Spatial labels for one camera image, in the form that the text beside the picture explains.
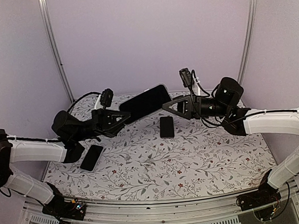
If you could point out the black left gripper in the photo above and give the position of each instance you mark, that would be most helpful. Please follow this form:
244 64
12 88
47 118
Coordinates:
104 122

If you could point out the right aluminium frame post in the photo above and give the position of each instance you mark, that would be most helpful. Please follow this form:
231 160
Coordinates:
247 42

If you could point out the aluminium frame post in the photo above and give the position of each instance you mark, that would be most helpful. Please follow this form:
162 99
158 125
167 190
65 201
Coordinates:
247 42
54 48

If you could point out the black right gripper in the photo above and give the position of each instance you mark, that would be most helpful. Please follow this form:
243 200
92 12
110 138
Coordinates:
184 108

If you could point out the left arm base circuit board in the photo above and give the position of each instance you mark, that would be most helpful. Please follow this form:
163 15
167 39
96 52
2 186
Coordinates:
58 207

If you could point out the black smartphone far corner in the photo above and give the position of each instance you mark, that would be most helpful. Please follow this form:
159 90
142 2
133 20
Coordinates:
145 103

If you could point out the aluminium front rail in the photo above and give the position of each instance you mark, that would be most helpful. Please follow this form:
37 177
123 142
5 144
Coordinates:
217 209

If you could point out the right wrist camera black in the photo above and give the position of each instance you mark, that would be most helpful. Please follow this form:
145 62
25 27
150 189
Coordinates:
190 81

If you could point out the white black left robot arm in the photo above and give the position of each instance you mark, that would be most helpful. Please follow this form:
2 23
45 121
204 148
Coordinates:
66 148

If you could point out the floral patterned table mat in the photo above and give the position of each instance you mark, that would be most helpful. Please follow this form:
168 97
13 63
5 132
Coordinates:
140 165

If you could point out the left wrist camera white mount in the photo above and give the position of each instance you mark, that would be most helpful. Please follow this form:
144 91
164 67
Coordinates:
104 100

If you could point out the black smartphone with white edge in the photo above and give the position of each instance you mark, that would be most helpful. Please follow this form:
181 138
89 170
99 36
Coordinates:
91 158

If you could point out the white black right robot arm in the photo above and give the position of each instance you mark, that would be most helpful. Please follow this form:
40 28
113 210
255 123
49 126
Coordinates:
241 122

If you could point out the left aluminium frame post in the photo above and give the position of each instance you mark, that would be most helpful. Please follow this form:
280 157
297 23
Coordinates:
54 48

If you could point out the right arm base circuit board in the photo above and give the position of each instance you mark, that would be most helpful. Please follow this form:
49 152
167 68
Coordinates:
263 195

